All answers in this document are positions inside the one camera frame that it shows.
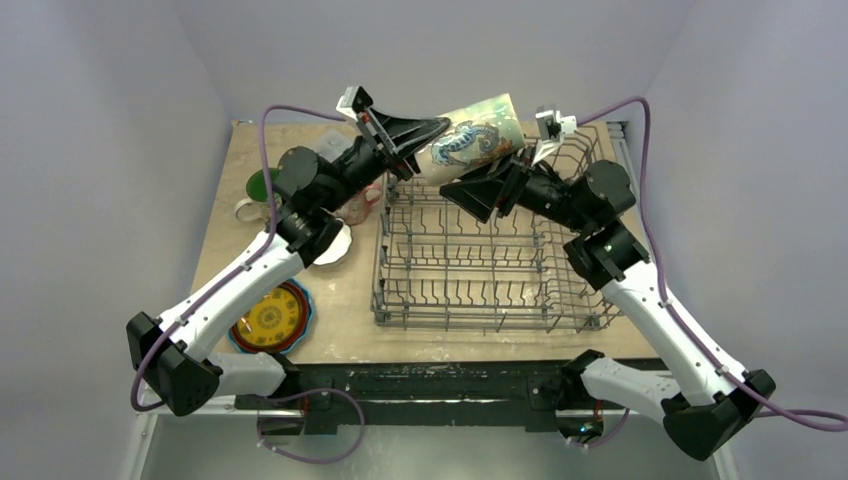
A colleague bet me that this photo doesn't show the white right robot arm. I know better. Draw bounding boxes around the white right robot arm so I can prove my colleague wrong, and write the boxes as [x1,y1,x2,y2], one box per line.
[439,155,776,461]

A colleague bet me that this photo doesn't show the seahorse pattern tall mug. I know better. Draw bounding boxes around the seahorse pattern tall mug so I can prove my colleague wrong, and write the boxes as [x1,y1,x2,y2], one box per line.
[415,93,525,186]

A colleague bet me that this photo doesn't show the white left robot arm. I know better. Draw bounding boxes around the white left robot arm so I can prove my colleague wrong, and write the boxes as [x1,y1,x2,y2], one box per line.
[126,107,451,416]

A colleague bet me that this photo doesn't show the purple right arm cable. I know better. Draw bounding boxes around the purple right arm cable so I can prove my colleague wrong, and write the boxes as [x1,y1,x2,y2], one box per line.
[576,96,848,433]

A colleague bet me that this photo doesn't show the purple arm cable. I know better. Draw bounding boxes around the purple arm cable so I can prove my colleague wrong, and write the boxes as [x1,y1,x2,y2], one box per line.
[129,104,349,413]
[576,96,848,433]

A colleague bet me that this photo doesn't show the grey wire dish rack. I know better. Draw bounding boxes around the grey wire dish rack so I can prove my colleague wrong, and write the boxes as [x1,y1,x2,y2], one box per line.
[368,119,631,335]

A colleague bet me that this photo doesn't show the white scalloped bowl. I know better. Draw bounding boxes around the white scalloped bowl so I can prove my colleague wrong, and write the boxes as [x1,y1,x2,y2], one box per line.
[313,223,353,266]

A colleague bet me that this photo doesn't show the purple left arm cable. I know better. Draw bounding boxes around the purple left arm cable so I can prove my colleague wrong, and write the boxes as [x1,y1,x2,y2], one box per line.
[129,104,349,413]

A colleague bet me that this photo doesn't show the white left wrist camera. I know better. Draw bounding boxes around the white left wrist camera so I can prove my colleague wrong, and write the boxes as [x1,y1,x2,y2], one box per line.
[335,85,373,123]

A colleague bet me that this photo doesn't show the pink ghost mug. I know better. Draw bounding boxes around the pink ghost mug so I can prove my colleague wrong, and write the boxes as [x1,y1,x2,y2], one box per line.
[334,183,382,226]

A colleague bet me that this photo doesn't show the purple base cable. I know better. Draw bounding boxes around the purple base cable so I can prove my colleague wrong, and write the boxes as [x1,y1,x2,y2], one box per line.
[256,387,367,466]

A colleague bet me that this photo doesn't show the green inside floral mug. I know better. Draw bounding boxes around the green inside floral mug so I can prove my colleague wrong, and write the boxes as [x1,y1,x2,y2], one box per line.
[233,170,271,222]

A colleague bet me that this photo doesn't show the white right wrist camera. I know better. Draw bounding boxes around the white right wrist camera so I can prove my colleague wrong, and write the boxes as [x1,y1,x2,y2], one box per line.
[532,104,578,165]

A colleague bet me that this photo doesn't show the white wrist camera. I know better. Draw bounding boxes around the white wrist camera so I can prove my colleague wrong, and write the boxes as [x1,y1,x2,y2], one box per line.
[532,104,578,165]
[335,85,373,123]

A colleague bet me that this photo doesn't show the yellow patterned plate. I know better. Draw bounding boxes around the yellow patterned plate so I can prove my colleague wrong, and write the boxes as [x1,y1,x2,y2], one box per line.
[238,284,307,348]

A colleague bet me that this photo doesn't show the clear plastic box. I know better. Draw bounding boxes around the clear plastic box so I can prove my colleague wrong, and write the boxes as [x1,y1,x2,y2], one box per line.
[314,129,353,162]

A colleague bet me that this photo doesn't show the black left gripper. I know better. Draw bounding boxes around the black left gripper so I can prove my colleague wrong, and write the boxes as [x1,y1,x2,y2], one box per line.
[319,106,452,214]

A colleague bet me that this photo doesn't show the black table front rail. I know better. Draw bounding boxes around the black table front rail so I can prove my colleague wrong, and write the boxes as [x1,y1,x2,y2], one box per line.
[234,359,619,435]

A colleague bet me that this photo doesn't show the blue scalloped plate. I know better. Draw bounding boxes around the blue scalloped plate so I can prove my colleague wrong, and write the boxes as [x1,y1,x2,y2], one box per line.
[227,277,317,356]

